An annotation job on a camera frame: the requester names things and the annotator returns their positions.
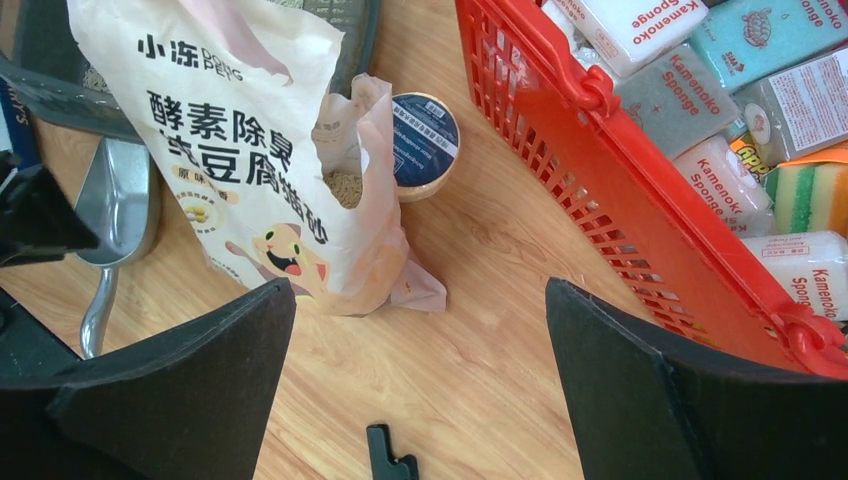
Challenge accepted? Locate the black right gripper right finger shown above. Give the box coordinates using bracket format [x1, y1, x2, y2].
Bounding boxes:
[545, 278, 847, 479]

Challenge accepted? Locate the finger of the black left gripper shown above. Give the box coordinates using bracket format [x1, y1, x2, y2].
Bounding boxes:
[1, 150, 100, 268]

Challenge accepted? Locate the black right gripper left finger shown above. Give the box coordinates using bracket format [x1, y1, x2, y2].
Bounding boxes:
[1, 280, 296, 479]

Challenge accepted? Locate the silver metal scoop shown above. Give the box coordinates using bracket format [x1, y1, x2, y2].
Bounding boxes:
[75, 137, 161, 359]

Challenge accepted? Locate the pink cat litter bag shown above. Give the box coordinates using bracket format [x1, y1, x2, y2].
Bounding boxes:
[67, 1, 447, 316]

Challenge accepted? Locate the blue razor box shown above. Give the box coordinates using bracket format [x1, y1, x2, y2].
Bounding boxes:
[1, 79, 42, 169]

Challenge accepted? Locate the grey litter box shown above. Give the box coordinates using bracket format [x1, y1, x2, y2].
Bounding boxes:
[0, 0, 382, 144]

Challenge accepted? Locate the red shopping basket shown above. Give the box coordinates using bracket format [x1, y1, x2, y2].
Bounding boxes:
[456, 1, 847, 379]

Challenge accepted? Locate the pink sponge pack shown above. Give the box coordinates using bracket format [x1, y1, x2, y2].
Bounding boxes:
[672, 135, 775, 238]

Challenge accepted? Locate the yellow green striped sponge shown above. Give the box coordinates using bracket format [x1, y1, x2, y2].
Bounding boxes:
[764, 141, 847, 237]

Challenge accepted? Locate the grey sponge pack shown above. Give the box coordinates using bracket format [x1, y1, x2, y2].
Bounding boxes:
[614, 43, 740, 160]

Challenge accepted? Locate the yellow tape roll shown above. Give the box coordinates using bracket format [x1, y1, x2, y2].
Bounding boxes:
[392, 92, 461, 203]

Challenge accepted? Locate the white Kamenoko sponge pack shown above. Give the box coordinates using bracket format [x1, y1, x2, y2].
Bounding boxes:
[556, 0, 709, 78]

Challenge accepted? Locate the teal sponge pack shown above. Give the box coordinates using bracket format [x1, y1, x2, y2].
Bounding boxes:
[688, 0, 847, 93]

